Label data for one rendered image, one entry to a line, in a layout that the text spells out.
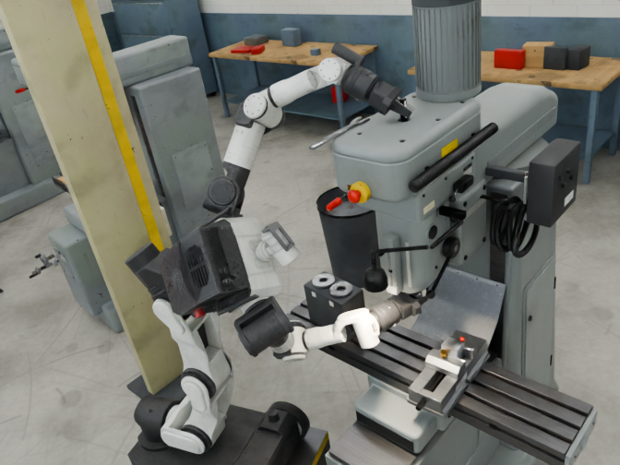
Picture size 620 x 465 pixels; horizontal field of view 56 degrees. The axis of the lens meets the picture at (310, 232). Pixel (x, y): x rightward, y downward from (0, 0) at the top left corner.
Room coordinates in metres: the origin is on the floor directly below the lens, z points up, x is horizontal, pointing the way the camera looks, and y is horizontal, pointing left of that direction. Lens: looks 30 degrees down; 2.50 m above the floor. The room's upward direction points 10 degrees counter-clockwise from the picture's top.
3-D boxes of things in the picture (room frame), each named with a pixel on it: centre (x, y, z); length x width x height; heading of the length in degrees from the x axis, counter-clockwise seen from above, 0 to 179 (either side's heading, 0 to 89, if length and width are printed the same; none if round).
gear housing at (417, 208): (1.63, -0.36, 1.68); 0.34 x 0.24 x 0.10; 133
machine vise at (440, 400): (1.48, -0.40, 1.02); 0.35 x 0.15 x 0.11; 136
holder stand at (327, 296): (1.87, -0.05, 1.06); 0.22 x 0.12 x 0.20; 38
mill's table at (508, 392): (1.62, -0.31, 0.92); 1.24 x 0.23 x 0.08; 43
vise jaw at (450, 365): (1.46, -0.38, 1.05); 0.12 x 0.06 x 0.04; 46
